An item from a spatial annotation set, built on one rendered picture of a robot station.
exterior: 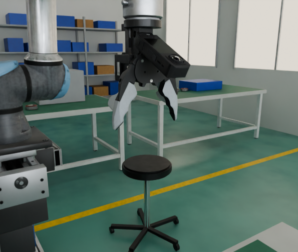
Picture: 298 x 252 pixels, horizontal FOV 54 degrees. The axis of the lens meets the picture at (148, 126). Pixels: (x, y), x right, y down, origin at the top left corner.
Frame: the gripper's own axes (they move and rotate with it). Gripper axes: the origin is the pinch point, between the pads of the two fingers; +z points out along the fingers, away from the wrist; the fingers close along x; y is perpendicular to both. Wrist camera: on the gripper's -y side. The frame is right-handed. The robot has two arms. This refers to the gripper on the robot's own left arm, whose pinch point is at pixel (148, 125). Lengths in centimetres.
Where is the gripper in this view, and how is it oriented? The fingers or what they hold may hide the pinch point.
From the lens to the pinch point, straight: 58.1
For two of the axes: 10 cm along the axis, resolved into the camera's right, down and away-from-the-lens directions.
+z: 0.0, 9.7, 2.5
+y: -5.6, -2.1, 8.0
